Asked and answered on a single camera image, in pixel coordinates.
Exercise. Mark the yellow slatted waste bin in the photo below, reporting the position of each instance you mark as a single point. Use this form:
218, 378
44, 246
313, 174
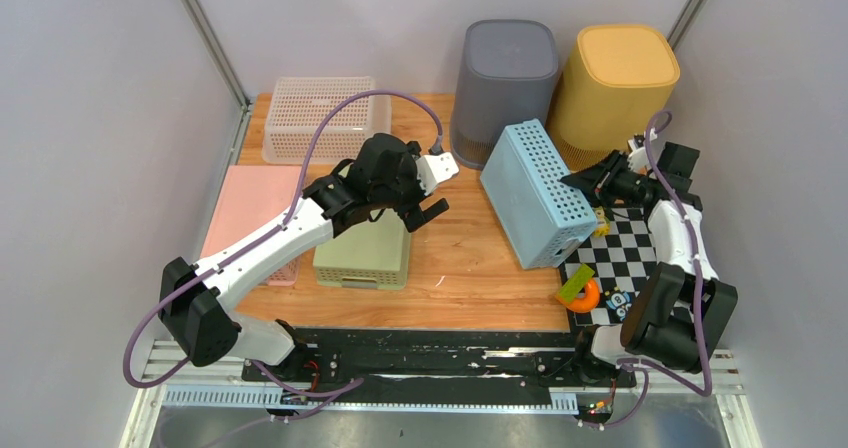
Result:
616, 77

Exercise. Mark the blue white small toy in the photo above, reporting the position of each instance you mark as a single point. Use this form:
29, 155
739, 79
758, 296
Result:
619, 302

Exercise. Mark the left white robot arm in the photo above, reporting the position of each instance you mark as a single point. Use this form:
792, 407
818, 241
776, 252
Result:
199, 299

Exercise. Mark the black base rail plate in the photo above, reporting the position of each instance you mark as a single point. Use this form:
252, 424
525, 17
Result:
433, 367

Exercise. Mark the aluminium frame rails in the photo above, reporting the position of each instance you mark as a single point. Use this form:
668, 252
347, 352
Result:
220, 386

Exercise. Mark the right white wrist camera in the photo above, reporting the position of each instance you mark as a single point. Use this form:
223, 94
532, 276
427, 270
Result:
637, 158

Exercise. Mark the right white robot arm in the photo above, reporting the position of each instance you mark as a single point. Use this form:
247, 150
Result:
678, 317

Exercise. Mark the right corner metal post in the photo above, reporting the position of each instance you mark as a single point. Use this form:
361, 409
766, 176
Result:
684, 21

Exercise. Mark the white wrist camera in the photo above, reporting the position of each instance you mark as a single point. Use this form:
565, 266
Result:
637, 158
433, 170

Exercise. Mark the left corner metal post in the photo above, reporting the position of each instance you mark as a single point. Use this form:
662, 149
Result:
209, 38

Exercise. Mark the yellow owl toy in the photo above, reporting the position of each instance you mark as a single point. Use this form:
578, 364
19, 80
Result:
603, 224

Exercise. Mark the blue perforated basket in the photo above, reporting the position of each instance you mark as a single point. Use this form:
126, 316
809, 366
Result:
544, 219

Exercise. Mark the green orange toy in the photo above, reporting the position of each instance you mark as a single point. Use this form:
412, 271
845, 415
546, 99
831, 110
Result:
581, 292

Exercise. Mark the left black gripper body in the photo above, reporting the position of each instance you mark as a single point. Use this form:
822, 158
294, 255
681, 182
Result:
405, 192

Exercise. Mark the white perforated basket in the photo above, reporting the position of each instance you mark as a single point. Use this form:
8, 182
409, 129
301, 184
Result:
299, 104

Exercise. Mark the grey slatted waste bin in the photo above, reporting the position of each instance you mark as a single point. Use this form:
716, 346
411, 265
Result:
507, 75

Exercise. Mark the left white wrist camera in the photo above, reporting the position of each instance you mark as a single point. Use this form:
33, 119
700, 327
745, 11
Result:
433, 170

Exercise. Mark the corner metal post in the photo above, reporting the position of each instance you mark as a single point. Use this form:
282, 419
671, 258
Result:
684, 21
209, 38

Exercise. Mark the black white checkerboard mat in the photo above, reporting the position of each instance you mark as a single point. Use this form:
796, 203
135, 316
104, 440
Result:
627, 257

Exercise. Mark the green perforated basket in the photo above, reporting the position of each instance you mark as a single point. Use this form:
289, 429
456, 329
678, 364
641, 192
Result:
370, 255

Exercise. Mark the pink perforated basket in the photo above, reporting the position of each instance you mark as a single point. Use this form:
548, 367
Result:
250, 196

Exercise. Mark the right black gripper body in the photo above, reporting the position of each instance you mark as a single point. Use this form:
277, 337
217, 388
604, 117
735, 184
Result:
623, 184

